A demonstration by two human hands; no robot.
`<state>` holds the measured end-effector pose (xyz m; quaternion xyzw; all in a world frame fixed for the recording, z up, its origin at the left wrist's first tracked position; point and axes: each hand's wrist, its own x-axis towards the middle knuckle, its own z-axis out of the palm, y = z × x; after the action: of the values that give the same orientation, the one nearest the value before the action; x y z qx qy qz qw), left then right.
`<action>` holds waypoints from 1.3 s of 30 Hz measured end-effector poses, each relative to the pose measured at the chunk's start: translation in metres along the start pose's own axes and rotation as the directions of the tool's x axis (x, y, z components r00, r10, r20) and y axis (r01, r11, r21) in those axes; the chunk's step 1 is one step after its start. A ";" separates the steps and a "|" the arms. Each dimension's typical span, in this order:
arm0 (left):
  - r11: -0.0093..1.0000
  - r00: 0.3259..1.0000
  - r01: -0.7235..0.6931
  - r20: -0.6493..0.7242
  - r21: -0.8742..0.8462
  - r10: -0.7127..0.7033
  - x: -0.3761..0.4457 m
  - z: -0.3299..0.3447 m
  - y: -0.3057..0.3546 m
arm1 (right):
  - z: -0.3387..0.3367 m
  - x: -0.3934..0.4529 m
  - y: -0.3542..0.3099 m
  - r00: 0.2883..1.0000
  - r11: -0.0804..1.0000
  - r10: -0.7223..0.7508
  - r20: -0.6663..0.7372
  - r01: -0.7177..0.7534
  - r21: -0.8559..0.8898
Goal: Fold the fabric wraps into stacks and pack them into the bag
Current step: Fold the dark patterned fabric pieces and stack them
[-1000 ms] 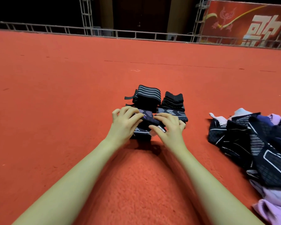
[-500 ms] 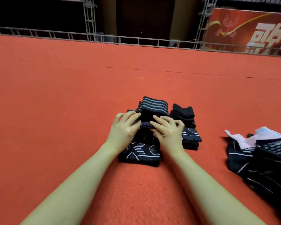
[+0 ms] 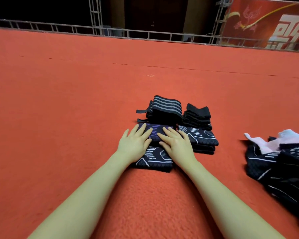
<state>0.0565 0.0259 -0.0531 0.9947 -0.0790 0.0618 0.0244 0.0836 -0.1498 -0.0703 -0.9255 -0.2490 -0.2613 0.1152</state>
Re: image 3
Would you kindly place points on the single black white-patterned sock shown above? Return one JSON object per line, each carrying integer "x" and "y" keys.
{"x": 154, "y": 157}

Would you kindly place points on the single navy blue-lined sock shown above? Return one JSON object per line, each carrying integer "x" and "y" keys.
{"x": 162, "y": 125}

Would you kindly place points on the person's right hand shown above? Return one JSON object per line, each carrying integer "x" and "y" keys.
{"x": 179, "y": 146}

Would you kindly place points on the single plain navy sock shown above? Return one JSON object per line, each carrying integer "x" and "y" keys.
{"x": 204, "y": 151}

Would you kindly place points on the red banner with white print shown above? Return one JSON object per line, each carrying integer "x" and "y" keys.
{"x": 249, "y": 22}

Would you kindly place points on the grey metal railing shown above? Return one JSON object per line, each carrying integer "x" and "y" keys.
{"x": 40, "y": 26}

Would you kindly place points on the person's left forearm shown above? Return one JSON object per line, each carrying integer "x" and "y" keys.
{"x": 77, "y": 204}

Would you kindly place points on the single black grey-striped sock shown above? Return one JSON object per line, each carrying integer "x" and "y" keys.
{"x": 202, "y": 134}

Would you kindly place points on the person's right forearm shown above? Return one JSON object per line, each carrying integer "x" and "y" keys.
{"x": 234, "y": 206}

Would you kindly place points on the grey metal truss tower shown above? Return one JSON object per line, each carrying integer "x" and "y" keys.
{"x": 95, "y": 16}
{"x": 222, "y": 20}

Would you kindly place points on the heap of dark patterned socks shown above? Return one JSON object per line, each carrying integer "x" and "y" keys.
{"x": 279, "y": 166}

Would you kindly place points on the single black grey-heeled sock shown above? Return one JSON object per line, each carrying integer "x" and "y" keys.
{"x": 204, "y": 146}

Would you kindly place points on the dark brown door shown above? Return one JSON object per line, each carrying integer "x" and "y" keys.
{"x": 154, "y": 15}

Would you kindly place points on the person's left hand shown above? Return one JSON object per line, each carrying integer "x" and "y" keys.
{"x": 133, "y": 145}

